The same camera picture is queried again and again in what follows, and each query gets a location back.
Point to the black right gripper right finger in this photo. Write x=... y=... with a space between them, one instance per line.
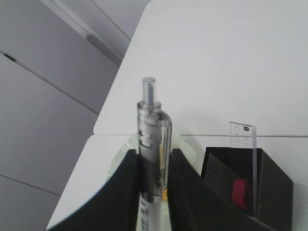
x=194 y=206

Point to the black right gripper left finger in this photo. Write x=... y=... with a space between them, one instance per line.
x=115 y=206

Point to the red pencil sharpener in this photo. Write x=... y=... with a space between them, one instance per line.
x=242 y=194

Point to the clear plastic ruler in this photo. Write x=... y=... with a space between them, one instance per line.
x=245 y=136

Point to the silver grey grip pen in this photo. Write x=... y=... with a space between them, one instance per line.
x=154 y=146

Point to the black mesh pen holder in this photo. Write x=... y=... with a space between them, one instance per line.
x=272 y=188

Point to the pale green glass plate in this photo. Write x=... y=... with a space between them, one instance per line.
x=177 y=142

